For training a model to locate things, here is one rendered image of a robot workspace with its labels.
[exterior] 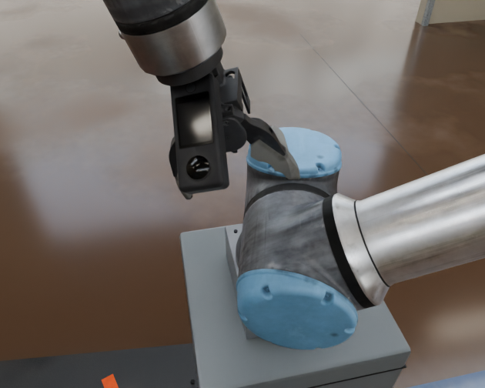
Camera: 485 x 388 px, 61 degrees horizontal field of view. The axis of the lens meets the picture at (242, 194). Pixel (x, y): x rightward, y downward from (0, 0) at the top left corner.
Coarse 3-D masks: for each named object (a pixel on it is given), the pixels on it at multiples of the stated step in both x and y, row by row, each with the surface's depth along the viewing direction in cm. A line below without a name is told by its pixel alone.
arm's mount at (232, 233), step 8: (232, 232) 87; (240, 232) 87; (232, 240) 85; (232, 248) 83; (232, 256) 82; (232, 264) 83; (232, 272) 85; (232, 280) 87; (248, 336) 77; (256, 336) 78
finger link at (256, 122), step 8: (248, 120) 43; (256, 120) 44; (248, 128) 44; (256, 128) 44; (264, 128) 44; (248, 136) 45; (256, 136) 45; (264, 136) 45; (272, 136) 45; (272, 144) 46; (280, 144) 46; (280, 152) 47
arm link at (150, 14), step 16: (112, 0) 32; (128, 0) 32; (144, 0) 31; (160, 0) 32; (176, 0) 32; (192, 0) 33; (112, 16) 34; (128, 16) 33; (144, 16) 32; (160, 16) 32; (176, 16) 33; (128, 32) 34; (144, 32) 34
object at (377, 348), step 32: (192, 256) 93; (224, 256) 93; (192, 288) 87; (224, 288) 87; (192, 320) 81; (224, 320) 81; (384, 320) 81; (224, 352) 76; (256, 352) 76; (288, 352) 76; (320, 352) 76; (352, 352) 76; (384, 352) 76; (224, 384) 71; (256, 384) 72; (288, 384) 74; (320, 384) 77; (352, 384) 80; (384, 384) 83
